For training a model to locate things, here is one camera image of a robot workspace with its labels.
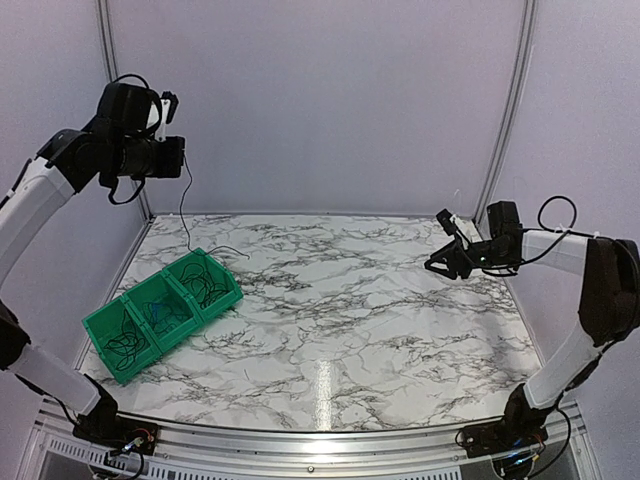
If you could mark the green three-compartment plastic bin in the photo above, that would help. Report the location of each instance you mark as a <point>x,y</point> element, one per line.
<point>150,319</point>

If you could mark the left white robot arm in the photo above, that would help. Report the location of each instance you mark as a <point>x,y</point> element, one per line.
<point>126,137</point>

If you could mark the right aluminium frame post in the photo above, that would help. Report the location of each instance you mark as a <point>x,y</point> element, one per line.
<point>515,91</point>

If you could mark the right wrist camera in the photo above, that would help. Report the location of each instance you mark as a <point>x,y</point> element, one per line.
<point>447,221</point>

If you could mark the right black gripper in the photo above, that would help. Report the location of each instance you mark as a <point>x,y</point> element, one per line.
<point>456,261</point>

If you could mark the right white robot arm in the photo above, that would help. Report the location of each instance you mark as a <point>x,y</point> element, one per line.
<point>606,271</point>

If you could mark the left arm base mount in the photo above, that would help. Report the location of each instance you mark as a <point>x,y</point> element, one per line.
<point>125,435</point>

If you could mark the back aluminium frame rail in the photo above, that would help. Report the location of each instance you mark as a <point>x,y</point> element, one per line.
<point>313,213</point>

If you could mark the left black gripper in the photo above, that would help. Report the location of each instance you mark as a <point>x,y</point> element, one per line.
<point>170,167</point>

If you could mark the front aluminium rail base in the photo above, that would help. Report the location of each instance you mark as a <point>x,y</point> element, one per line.
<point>191,451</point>

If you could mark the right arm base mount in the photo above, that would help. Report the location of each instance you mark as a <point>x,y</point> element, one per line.
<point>493,438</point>

